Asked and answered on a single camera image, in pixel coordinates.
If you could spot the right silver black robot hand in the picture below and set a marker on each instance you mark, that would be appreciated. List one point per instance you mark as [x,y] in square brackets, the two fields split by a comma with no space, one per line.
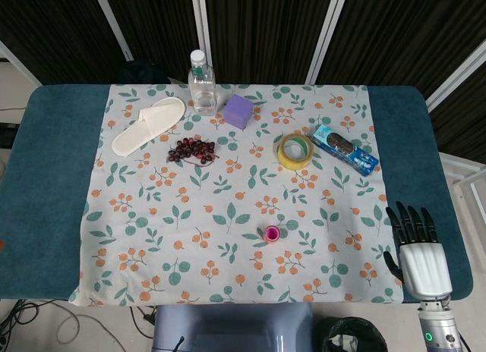
[425,264]

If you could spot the pink plastic cup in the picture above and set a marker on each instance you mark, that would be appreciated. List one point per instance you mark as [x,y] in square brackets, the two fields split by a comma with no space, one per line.
[272,234]

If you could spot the white metal rack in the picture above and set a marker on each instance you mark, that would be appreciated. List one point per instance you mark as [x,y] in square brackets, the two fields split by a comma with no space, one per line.
[465,173]

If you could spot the black bin bag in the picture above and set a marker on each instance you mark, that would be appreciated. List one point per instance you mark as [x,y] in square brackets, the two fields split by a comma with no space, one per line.
[353,335]

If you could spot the blue cookie box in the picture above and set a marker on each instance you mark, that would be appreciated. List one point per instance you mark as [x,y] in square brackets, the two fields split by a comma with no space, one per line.
[343,149]

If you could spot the yellow packing tape roll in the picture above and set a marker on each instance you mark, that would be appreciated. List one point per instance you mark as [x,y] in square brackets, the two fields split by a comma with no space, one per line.
[292,163]

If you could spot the grey-blue robot torso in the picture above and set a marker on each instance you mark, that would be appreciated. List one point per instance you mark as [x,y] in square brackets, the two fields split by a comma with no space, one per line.
[231,329]

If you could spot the floral print tablecloth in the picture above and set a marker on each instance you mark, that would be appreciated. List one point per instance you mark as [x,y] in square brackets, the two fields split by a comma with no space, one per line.
[228,200]

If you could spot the purple foam cube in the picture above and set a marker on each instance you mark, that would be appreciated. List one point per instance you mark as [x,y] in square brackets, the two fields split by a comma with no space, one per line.
[237,111]

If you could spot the dark red grape bunch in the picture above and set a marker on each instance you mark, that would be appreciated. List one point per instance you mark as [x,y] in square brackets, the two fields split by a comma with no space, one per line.
[191,151]

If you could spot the clear plastic water bottle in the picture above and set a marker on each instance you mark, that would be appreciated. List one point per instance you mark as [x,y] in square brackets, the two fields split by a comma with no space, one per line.
[202,90]

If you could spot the white disposable slipper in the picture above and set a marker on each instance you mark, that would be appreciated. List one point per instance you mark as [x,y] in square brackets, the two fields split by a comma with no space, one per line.
[148,126]

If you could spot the teal table cover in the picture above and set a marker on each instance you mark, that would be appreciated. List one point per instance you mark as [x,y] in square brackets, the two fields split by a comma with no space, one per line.
[49,177]

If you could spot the white screen frame post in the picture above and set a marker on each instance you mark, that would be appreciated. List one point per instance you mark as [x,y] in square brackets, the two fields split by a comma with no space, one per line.
[455,77]
[201,22]
[21,65]
[326,33]
[112,24]

